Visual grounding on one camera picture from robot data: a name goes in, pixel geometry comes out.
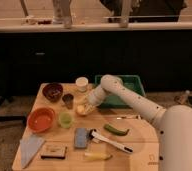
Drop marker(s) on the green cucumber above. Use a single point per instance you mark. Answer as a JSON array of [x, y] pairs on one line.
[[115, 131]]

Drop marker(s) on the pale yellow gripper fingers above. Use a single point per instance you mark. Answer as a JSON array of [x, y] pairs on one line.
[[89, 107]]

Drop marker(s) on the dark metal cup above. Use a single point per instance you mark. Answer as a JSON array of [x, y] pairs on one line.
[[68, 100]]

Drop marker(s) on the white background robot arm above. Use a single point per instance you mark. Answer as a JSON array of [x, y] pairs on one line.
[[58, 9]]

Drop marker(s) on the grey folded cloth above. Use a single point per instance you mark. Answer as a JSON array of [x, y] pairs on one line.
[[29, 147]]

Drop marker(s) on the green plastic tray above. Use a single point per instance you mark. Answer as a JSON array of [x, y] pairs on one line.
[[131, 82]]

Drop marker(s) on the yellow red apple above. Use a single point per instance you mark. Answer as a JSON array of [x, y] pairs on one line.
[[80, 110]]

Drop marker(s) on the light green cup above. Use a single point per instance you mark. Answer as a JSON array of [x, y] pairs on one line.
[[65, 120]]

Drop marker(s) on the yellow banana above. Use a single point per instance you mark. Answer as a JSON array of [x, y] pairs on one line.
[[97, 156]]

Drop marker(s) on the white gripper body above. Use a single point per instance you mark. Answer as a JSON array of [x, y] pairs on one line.
[[96, 96]]

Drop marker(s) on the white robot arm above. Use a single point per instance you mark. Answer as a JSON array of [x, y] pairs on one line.
[[174, 124]]

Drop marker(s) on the small tan black box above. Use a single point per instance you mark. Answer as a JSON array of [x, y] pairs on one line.
[[50, 151]]

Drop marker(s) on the blue sponge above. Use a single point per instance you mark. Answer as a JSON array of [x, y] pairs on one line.
[[81, 138]]

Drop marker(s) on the silver fork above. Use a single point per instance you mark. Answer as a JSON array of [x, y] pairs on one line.
[[129, 117]]

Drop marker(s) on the white cup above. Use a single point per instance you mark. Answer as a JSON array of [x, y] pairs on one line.
[[82, 84]]

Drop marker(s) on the orange red bowl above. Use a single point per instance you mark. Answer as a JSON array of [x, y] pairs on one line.
[[40, 120]]

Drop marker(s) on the dark brown bowl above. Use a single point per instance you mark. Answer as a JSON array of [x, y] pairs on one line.
[[53, 92]]

